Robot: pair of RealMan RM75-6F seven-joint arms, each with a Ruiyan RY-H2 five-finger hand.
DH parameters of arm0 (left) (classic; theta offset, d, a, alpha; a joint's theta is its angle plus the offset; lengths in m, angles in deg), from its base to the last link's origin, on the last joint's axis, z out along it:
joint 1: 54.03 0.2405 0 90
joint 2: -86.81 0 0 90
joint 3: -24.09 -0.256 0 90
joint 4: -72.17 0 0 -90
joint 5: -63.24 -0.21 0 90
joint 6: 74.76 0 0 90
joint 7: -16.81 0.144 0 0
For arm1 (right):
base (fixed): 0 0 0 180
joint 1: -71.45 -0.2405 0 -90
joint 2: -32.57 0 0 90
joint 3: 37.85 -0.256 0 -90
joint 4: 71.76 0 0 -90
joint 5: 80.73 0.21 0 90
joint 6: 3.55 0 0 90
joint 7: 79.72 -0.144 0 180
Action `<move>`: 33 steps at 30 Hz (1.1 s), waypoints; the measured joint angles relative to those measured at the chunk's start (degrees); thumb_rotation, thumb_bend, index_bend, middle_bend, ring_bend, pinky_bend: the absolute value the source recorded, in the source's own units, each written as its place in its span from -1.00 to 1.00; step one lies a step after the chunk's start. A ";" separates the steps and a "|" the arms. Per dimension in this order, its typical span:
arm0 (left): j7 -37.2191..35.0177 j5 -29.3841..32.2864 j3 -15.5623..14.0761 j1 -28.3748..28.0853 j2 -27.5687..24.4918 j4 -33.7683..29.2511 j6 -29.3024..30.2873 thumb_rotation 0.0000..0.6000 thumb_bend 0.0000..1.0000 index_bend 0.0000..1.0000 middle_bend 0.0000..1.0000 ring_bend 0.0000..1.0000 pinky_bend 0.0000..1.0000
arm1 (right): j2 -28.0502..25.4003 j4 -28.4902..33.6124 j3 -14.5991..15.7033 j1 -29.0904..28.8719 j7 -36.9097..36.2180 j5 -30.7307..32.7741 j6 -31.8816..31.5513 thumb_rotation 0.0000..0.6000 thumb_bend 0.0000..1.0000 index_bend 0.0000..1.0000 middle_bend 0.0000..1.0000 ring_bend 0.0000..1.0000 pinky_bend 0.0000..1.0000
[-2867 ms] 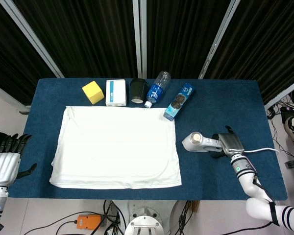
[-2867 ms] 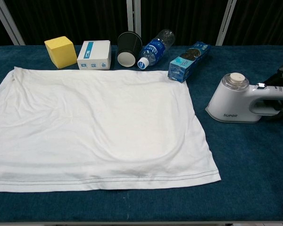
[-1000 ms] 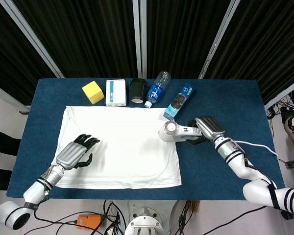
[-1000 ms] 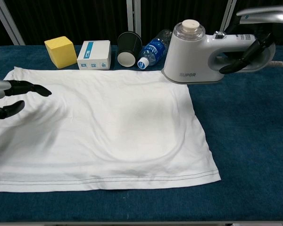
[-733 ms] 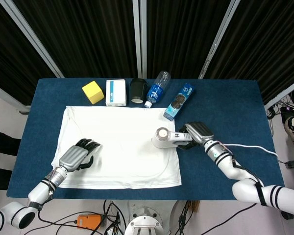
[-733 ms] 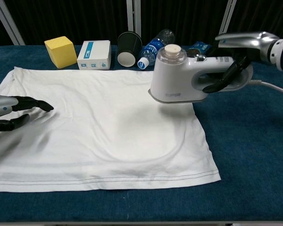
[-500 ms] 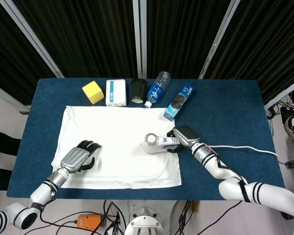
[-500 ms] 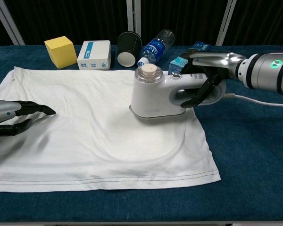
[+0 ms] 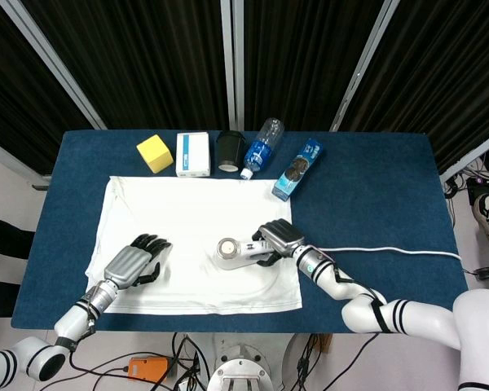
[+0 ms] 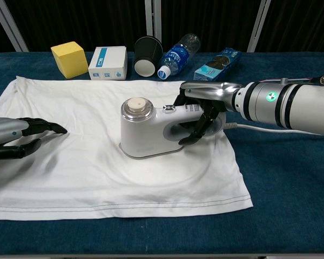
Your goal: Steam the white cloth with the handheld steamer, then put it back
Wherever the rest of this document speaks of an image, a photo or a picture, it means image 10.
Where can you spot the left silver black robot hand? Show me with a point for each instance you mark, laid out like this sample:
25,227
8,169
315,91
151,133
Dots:
5,129

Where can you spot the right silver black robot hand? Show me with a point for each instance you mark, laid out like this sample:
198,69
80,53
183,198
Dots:
213,90

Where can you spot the white hand-held iron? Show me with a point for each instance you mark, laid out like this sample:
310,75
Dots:
140,135

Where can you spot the white cloth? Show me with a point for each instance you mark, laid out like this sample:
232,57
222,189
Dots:
83,175

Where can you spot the blue cookie box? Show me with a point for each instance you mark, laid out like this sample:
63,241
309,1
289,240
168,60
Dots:
217,68

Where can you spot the clear blue-label water bottle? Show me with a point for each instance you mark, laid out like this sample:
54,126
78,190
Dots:
176,58

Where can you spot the black paper cup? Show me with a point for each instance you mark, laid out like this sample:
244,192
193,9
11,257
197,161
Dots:
148,54

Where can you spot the yellow foam cube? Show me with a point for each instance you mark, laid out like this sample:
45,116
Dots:
70,60

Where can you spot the white blue cardboard box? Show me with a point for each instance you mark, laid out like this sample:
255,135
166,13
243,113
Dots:
108,63

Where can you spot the aluminium frame post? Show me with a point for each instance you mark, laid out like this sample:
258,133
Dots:
259,24
10,27
153,19

